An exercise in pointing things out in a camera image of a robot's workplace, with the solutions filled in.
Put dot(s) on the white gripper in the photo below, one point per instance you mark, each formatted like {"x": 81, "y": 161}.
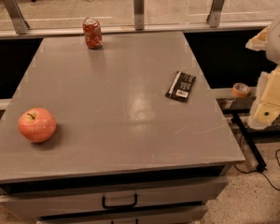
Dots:
{"x": 267, "y": 105}

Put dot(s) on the black rxbar chocolate wrapper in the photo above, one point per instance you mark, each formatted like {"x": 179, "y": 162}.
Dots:
{"x": 181, "y": 87}

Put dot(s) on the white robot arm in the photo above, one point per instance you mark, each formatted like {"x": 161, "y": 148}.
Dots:
{"x": 272, "y": 51}

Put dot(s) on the red apple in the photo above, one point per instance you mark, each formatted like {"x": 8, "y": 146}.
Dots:
{"x": 37, "y": 125}

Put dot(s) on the orange tape roll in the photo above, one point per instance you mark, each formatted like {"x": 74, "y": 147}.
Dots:
{"x": 240, "y": 90}

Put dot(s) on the black table leg strut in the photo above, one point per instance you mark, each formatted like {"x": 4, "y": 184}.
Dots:
{"x": 261, "y": 167}

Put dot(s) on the upper grey drawer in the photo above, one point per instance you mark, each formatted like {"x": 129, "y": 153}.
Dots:
{"x": 76, "y": 201}

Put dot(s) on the grey drawer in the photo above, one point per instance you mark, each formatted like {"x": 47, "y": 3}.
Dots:
{"x": 76, "y": 201}
{"x": 172, "y": 215}

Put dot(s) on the red soda can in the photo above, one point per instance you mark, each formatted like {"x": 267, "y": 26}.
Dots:
{"x": 92, "y": 33}

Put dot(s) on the lower grey drawer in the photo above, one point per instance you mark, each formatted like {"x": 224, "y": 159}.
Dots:
{"x": 172, "y": 215}

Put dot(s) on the right metal railing bracket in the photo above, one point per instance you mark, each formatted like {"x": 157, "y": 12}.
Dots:
{"x": 213, "y": 18}

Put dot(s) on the metal railing bracket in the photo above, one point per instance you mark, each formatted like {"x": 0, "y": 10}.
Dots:
{"x": 21, "y": 27}
{"x": 139, "y": 17}
{"x": 213, "y": 18}

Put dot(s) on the grey side rail bench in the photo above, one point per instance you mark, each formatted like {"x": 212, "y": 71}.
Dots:
{"x": 228, "y": 101}

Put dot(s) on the middle metal railing bracket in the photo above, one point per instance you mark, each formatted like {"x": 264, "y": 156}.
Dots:
{"x": 139, "y": 17}

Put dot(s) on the black upper drawer handle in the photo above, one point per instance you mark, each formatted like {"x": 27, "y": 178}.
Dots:
{"x": 119, "y": 201}

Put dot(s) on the left metal railing bracket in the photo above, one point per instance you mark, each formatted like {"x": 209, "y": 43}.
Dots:
{"x": 21, "y": 27}

